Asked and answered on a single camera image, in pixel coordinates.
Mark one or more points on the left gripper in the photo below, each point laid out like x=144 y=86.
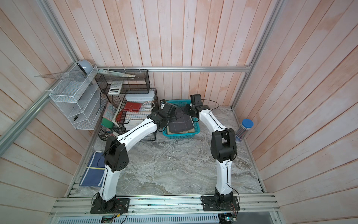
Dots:
x=173 y=114

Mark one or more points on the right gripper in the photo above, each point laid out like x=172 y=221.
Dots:
x=186 y=109

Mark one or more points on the dark grid pillowcase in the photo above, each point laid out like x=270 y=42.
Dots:
x=182 y=123

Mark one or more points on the navy striped pillowcase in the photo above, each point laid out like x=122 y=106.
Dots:
x=94 y=173

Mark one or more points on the beige grey pillowcase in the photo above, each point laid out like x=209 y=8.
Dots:
x=182 y=132

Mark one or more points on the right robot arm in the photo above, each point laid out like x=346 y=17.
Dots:
x=223 y=148

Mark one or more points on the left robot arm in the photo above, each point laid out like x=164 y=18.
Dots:
x=116 y=155

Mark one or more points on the teal plastic basket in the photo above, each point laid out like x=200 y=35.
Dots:
x=180 y=104

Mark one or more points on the checkered notebook stack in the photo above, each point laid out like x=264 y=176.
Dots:
x=133 y=119

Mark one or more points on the red wallet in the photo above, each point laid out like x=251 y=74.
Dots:
x=132 y=107

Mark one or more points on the white pencil case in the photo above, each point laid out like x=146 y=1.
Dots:
x=137 y=97

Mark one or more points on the blue lid pencil tube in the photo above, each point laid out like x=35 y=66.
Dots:
x=244 y=127

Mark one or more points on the white calculator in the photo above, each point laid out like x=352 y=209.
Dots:
x=115 y=88

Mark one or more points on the green book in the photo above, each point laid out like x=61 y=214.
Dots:
x=108 y=116

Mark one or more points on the white round alarm clock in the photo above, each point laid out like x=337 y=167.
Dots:
x=85 y=66

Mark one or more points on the clear triangle ruler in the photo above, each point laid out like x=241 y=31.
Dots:
x=70 y=76

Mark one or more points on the black wire organizer rack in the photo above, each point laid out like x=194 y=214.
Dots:
x=123 y=112

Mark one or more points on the white wire shelf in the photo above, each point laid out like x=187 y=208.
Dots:
x=79 y=101

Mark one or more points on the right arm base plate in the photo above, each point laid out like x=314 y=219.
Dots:
x=214 y=204

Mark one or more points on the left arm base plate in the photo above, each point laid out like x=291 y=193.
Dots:
x=116 y=205

